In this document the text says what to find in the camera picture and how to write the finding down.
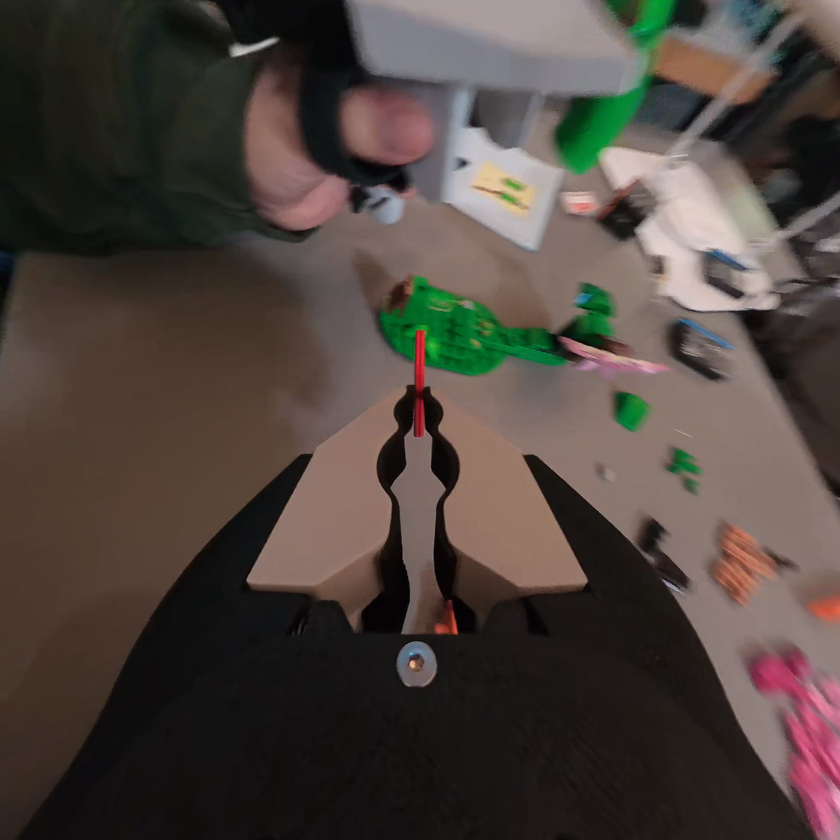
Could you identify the lego instruction booklet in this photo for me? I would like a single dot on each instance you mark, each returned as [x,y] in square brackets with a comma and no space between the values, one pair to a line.
[502,187]

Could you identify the person's left hand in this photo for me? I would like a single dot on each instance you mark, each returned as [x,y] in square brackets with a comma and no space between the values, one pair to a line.
[282,170]

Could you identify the small green lego pieces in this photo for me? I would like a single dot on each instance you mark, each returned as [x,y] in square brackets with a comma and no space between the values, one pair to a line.
[684,467]

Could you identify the person's left forearm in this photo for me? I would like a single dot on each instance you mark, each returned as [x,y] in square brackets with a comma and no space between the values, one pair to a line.
[98,131]

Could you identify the orange lego piece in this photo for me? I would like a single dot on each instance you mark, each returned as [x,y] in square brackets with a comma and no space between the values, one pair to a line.
[825,607]

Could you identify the white tray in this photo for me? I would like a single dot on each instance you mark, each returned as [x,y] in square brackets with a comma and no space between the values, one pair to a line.
[702,223]

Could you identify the pink lego plate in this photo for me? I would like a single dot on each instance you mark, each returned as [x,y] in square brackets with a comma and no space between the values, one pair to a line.
[610,361]

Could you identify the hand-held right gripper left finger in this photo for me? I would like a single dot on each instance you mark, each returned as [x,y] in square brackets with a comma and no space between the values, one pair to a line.
[308,525]

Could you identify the green lego brick cluster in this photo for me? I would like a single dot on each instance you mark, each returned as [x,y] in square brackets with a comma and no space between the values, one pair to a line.
[594,312]

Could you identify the small grey lego piece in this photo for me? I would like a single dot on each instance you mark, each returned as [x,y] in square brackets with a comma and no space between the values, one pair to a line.
[606,472]

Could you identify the red lego rod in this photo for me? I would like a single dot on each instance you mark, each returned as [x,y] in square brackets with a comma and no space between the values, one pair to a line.
[419,367]

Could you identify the pile of orange lego bricks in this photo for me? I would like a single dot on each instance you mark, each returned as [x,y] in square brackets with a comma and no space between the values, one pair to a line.
[745,561]

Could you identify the green lego baseplate build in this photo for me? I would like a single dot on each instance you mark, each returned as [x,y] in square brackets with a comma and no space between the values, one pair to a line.
[459,334]

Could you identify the black lego piece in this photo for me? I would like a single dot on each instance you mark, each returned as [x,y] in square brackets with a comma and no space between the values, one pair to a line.
[663,554]

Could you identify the black box with blue edge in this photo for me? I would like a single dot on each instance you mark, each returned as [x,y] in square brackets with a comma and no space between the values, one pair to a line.
[699,348]

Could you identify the green curved lego piece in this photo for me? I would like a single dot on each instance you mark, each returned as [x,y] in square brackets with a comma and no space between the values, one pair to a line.
[594,118]

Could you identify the small green lego brick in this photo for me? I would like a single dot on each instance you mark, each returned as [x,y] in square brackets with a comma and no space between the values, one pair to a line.
[631,411]

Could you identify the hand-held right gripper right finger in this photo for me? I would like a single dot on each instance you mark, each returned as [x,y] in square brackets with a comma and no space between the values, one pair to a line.
[512,525]

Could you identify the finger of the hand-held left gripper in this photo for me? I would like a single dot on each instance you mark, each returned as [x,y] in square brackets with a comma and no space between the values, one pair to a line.
[492,46]

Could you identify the pile of pink lego bricks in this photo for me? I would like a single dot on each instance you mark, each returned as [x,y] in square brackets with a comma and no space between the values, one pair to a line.
[804,741]

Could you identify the small red white card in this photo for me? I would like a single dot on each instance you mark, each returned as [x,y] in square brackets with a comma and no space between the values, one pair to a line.
[581,202]

